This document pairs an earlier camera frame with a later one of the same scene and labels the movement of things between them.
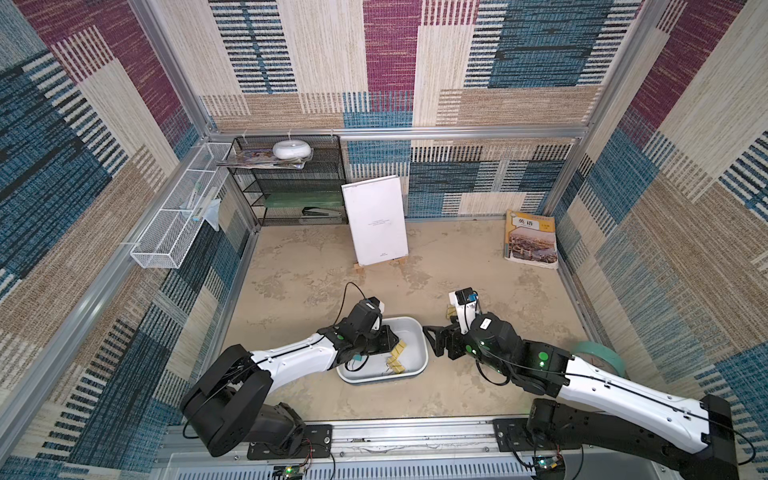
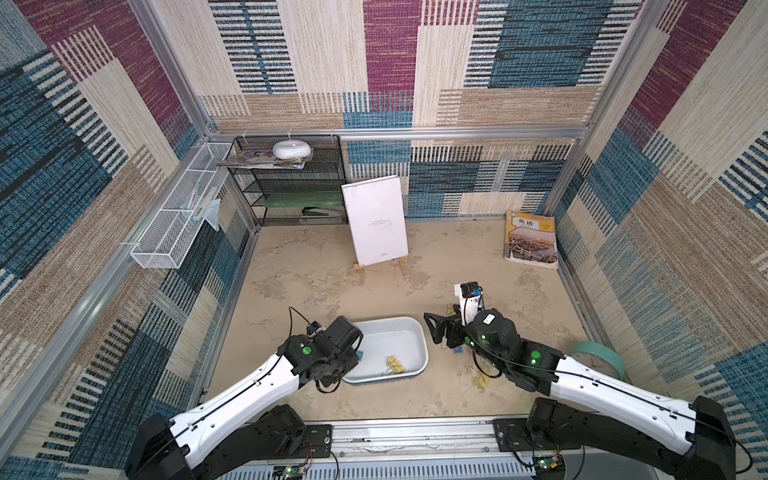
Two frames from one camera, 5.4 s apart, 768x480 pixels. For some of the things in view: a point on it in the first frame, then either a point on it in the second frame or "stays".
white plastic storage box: x=373 y=367 stays
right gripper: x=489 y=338 stays
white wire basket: x=171 y=235 stays
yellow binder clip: x=396 y=352 to x=482 y=379
